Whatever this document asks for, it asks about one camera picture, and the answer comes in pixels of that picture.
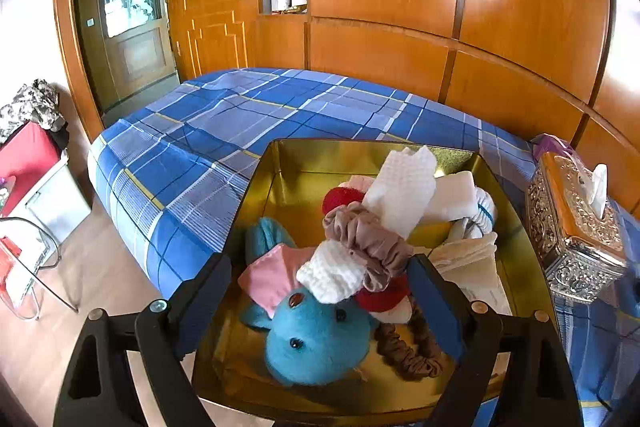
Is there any white sock with blue stripes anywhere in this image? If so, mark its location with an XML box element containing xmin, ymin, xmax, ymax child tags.
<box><xmin>450</xmin><ymin>187</ymin><xmax>496</xmax><ymax>238</ymax></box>

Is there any red plush doll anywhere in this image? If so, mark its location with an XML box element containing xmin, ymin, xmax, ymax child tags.
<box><xmin>322</xmin><ymin>187</ymin><xmax>415</xmax><ymax>324</ymax></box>

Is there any brown scrunchie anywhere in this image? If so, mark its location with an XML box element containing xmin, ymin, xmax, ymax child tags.
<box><xmin>322</xmin><ymin>202</ymin><xmax>416</xmax><ymax>293</ymax></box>
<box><xmin>375</xmin><ymin>302</ymin><xmax>456</xmax><ymax>380</ymax></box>

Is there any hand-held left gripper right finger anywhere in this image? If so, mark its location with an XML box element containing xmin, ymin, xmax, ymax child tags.
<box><xmin>406</xmin><ymin>253</ymin><xmax>585</xmax><ymax>427</ymax></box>

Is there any white storage box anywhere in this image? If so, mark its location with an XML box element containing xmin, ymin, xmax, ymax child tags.
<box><xmin>15</xmin><ymin>152</ymin><xmax>93</xmax><ymax>248</ymax></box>

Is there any wooden door with glass pane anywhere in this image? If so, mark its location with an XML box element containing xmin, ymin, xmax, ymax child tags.
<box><xmin>75</xmin><ymin>0</ymin><xmax>178</xmax><ymax>112</ymax></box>

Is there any white tissue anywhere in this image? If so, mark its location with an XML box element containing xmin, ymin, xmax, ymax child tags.
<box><xmin>580</xmin><ymin>164</ymin><xmax>608</xmax><ymax>212</ymax></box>

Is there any teal plush rabbit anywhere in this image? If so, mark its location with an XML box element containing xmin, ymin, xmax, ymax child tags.
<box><xmin>239</xmin><ymin>217</ymin><xmax>381</xmax><ymax>388</ymax></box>

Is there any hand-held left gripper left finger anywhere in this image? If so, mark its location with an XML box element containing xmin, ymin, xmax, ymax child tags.
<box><xmin>52</xmin><ymin>253</ymin><xmax>233</xmax><ymax>427</ymax></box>

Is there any purple paper carton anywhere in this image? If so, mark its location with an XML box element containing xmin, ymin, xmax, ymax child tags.
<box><xmin>531</xmin><ymin>133</ymin><xmax>576</xmax><ymax>158</ymax></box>

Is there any bed with blue plaid sheet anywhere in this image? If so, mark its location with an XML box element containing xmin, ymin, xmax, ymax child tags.
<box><xmin>87</xmin><ymin>68</ymin><xmax>640</xmax><ymax>427</ymax></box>

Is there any gold metal tin box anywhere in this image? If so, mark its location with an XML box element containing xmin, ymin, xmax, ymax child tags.
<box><xmin>191</xmin><ymin>138</ymin><xmax>560</xmax><ymax>423</ymax></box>

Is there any white sock bundle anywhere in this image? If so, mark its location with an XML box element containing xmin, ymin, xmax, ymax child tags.
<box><xmin>430</xmin><ymin>232</ymin><xmax>501</xmax><ymax>288</ymax></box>

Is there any silver embossed tissue box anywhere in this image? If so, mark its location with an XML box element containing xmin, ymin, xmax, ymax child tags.
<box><xmin>525</xmin><ymin>152</ymin><xmax>628</xmax><ymax>304</ymax></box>

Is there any metal wire rack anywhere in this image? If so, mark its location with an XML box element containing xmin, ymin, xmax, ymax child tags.
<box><xmin>0</xmin><ymin>217</ymin><xmax>81</xmax><ymax>320</ymax></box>

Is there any clear plastic bag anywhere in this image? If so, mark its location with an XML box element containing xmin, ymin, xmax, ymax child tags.
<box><xmin>465</xmin><ymin>277</ymin><xmax>513</xmax><ymax>315</ymax></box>

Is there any patterned dark cloth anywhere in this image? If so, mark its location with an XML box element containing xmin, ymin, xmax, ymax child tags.
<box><xmin>0</xmin><ymin>79</ymin><xmax>66</xmax><ymax>132</ymax></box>

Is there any pink fuzzy banded sock roll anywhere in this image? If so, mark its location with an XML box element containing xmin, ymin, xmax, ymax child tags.
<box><xmin>345</xmin><ymin>176</ymin><xmax>381</xmax><ymax>194</ymax></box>

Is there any red box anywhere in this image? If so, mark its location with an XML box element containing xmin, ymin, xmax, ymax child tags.
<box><xmin>0</xmin><ymin>122</ymin><xmax>61</xmax><ymax>218</ymax></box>

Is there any white waffle cloth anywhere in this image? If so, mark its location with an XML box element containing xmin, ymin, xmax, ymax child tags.
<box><xmin>297</xmin><ymin>239</ymin><xmax>366</xmax><ymax>305</ymax></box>
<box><xmin>362</xmin><ymin>146</ymin><xmax>438</xmax><ymax>240</ymax></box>

